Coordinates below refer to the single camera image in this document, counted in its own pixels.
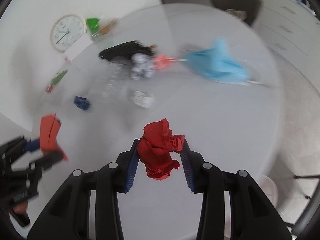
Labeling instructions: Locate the red paper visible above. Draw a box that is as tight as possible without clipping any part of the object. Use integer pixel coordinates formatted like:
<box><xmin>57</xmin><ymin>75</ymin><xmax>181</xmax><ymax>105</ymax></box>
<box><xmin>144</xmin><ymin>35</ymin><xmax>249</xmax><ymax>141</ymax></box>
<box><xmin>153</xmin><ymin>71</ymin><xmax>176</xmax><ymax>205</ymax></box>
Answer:
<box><xmin>40</xmin><ymin>114</ymin><xmax>68</xmax><ymax>161</ymax></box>

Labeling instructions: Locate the clear plastic cup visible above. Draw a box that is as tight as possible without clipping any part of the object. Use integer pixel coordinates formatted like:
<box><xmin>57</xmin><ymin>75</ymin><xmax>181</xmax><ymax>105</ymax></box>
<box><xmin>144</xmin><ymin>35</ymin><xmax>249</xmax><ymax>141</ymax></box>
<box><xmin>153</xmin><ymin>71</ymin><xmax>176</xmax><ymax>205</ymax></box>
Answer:
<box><xmin>88</xmin><ymin>57</ymin><xmax>132</xmax><ymax>104</ymax></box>

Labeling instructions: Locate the small white paper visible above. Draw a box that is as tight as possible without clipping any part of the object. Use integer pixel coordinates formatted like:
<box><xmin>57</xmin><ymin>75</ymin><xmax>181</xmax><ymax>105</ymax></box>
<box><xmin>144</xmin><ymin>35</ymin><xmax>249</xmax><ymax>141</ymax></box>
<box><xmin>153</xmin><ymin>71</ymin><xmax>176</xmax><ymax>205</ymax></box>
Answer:
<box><xmin>131</xmin><ymin>90</ymin><xmax>154</xmax><ymax>109</ymax></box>

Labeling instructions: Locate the beige cloth on chair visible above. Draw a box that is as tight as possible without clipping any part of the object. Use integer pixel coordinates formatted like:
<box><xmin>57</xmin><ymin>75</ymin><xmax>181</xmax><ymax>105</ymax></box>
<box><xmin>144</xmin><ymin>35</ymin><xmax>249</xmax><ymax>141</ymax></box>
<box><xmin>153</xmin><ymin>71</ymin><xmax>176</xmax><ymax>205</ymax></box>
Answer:
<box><xmin>226</xmin><ymin>8</ymin><xmax>247</xmax><ymax>21</ymax></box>

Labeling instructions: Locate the grey newspaper ball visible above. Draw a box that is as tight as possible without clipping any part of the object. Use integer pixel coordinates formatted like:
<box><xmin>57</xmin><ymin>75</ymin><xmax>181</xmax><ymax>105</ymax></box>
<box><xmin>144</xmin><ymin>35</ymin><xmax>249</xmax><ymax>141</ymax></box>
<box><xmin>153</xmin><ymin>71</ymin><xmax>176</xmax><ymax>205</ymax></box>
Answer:
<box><xmin>131</xmin><ymin>53</ymin><xmax>155</xmax><ymax>80</ymax></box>

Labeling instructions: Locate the white drawer cabinet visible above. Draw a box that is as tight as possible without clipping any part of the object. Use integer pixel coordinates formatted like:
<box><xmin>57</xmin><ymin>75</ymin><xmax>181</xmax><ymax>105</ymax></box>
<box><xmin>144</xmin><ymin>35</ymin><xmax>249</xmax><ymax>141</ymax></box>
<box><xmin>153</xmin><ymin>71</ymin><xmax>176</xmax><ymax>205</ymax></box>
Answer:
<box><xmin>258</xmin><ymin>0</ymin><xmax>319</xmax><ymax>89</ymax></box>

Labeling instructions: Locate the green plastic bag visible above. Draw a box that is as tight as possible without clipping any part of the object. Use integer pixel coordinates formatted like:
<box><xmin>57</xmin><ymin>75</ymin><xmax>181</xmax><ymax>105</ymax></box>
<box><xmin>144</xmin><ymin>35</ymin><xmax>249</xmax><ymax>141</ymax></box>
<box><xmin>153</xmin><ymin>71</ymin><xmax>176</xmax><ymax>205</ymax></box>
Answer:
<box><xmin>86</xmin><ymin>18</ymin><xmax>100</xmax><ymax>34</ymax></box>

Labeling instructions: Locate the dark grey chair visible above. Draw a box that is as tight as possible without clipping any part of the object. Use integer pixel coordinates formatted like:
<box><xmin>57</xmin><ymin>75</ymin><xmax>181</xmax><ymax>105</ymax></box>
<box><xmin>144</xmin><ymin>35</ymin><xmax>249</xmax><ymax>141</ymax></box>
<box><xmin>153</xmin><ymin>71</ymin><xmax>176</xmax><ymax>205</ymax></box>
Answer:
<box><xmin>210</xmin><ymin>0</ymin><xmax>262</xmax><ymax>27</ymax></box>

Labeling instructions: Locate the pink paper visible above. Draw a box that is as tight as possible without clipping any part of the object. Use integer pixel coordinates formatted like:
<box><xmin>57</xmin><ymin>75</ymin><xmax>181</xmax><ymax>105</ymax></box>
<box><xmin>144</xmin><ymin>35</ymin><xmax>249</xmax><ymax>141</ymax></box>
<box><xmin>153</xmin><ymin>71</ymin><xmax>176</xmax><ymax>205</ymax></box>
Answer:
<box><xmin>153</xmin><ymin>54</ymin><xmax>176</xmax><ymax>70</ymax></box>

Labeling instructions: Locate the person left hand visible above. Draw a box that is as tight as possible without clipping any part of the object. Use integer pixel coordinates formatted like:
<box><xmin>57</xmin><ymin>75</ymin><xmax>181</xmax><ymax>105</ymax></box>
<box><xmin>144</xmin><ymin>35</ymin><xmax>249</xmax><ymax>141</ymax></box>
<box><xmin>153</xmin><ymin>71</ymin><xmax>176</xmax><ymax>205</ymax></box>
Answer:
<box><xmin>12</xmin><ymin>202</ymin><xmax>28</xmax><ymax>214</ymax></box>

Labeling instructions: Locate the blue face mask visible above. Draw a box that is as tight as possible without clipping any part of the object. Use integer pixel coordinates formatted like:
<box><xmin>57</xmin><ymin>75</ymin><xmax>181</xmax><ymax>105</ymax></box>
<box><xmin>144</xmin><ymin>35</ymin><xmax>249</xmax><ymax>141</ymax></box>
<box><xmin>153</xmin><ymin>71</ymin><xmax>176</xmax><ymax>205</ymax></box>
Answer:
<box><xmin>181</xmin><ymin>38</ymin><xmax>263</xmax><ymax>86</ymax></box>

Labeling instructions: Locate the brown snack wrapper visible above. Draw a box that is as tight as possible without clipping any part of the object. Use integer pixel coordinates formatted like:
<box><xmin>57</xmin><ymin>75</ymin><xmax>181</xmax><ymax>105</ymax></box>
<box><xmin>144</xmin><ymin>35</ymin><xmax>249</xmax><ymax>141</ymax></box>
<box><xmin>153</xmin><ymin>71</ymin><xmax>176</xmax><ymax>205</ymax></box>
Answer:
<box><xmin>149</xmin><ymin>44</ymin><xmax>157</xmax><ymax>51</ymax></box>

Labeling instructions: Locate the red paper ball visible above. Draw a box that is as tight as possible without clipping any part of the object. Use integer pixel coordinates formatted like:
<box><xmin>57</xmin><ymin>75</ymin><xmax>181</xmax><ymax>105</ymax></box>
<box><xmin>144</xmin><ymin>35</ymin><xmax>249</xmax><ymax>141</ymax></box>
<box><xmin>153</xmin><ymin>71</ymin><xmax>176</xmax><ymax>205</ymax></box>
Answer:
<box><xmin>137</xmin><ymin>119</ymin><xmax>185</xmax><ymax>180</ymax></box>

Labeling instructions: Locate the clear bag with snack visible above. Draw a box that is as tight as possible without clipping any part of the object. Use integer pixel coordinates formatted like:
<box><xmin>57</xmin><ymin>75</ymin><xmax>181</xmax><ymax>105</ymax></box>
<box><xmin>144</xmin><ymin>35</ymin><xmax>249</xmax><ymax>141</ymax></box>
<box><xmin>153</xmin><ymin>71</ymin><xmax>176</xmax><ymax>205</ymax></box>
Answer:
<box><xmin>93</xmin><ymin>18</ymin><xmax>118</xmax><ymax>38</ymax></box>

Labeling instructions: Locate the white round wall clock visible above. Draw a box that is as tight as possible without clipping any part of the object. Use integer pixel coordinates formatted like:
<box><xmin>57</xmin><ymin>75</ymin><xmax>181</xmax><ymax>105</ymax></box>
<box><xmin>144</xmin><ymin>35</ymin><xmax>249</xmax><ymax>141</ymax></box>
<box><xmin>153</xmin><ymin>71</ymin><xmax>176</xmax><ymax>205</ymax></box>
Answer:
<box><xmin>50</xmin><ymin>14</ymin><xmax>87</xmax><ymax>53</ymax></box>

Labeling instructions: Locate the white card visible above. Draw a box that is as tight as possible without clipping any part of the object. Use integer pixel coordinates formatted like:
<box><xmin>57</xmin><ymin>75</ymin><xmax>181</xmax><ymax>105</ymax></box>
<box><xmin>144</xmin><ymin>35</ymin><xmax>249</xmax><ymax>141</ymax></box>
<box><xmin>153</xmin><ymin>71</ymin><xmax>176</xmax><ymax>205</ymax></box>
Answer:
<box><xmin>64</xmin><ymin>33</ymin><xmax>93</xmax><ymax>62</ymax></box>

